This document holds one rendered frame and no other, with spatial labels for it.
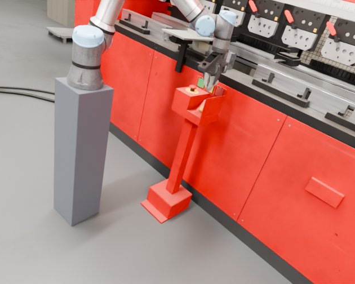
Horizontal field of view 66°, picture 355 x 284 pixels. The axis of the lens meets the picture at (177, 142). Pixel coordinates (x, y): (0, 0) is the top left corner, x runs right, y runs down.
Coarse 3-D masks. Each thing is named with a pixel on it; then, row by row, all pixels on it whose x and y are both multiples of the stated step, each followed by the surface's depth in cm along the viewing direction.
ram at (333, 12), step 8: (280, 0) 132; (288, 0) 130; (296, 0) 127; (344, 0) 115; (352, 0) 113; (312, 8) 124; (320, 8) 122; (328, 8) 120; (336, 8) 118; (336, 16) 118; (344, 16) 116; (352, 16) 115
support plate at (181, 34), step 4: (168, 32) 153; (172, 32) 153; (176, 32) 156; (180, 32) 160; (184, 32) 163; (176, 36) 150; (180, 36) 148; (184, 36) 151; (188, 36) 154; (192, 36) 158; (196, 36) 161; (192, 40) 152; (196, 40) 154; (200, 40) 157; (204, 40) 159; (208, 40) 162; (212, 40) 165
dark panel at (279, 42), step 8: (256, 0) 193; (176, 8) 242; (176, 16) 244; (184, 16) 238; (240, 32) 207; (248, 32) 202; (280, 32) 187; (264, 40) 196; (272, 40) 192; (280, 40) 188
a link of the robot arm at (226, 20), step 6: (222, 12) 116; (228, 12) 115; (222, 18) 116; (228, 18) 115; (234, 18) 116; (216, 24) 117; (222, 24) 117; (228, 24) 117; (234, 24) 119; (216, 30) 119; (222, 30) 118; (228, 30) 118; (216, 36) 121; (222, 36) 120; (228, 36) 120
